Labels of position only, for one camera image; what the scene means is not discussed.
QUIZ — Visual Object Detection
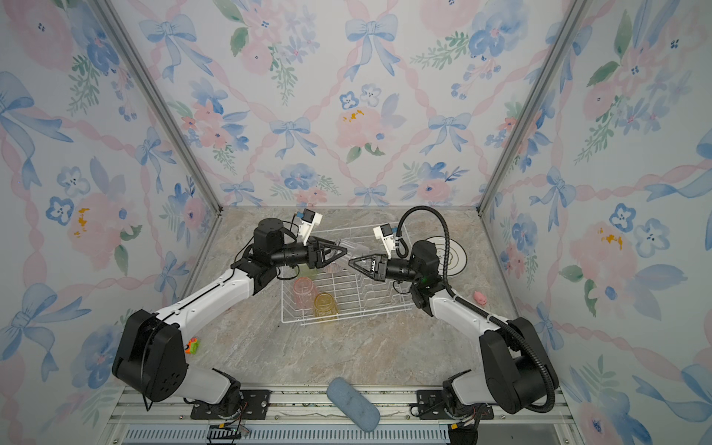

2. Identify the green plastic cup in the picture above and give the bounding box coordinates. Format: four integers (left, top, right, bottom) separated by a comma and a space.
299, 268, 320, 280

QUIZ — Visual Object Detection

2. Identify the pink pig toy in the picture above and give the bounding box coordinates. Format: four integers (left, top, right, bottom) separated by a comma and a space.
472, 291, 488, 306

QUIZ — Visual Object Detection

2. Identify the black corrugated cable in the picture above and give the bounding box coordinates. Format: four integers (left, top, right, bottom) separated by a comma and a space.
396, 205, 557, 413

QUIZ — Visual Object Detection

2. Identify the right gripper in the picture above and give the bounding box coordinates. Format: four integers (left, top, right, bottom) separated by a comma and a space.
351, 255, 424, 287

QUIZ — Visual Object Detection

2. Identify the colourful toy car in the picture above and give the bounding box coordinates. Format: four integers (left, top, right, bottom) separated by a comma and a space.
185, 337, 200, 355

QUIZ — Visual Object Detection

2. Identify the plain white plate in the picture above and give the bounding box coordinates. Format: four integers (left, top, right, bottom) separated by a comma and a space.
426, 237, 468, 276

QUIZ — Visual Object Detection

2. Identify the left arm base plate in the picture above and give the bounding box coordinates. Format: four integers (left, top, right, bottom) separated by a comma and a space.
190, 389, 272, 421

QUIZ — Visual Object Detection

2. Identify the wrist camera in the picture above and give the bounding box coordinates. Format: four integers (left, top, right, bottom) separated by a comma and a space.
298, 209, 323, 246
373, 224, 398, 260

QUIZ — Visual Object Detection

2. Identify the pink plastic cup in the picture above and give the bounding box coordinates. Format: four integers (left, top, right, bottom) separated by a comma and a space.
292, 276, 318, 310

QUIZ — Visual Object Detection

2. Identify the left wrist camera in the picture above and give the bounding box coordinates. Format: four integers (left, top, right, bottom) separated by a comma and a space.
298, 209, 323, 246

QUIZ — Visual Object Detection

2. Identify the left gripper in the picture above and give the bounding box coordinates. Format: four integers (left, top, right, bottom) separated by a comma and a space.
271, 237, 346, 272

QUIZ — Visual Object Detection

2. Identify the yellow plastic cup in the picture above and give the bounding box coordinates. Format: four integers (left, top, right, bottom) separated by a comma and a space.
313, 292, 339, 320

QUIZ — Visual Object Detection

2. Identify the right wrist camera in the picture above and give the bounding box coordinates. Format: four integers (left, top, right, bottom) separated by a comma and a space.
373, 224, 398, 260

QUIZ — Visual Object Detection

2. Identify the aluminium front rail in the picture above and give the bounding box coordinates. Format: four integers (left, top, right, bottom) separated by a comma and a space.
99, 385, 583, 444

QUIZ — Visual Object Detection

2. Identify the clear glass cup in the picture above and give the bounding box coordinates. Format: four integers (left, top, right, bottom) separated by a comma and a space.
337, 238, 370, 258

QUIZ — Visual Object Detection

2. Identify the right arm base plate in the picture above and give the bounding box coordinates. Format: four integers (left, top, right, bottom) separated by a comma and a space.
410, 389, 494, 422

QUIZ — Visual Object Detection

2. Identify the white wire dish rack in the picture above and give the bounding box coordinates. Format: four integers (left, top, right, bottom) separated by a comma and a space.
281, 225, 415, 326

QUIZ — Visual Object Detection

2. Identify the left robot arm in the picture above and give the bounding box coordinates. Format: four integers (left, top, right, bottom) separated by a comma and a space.
112, 218, 348, 419

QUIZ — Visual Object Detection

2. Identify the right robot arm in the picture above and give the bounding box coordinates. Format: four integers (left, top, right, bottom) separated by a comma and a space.
349, 240, 559, 418

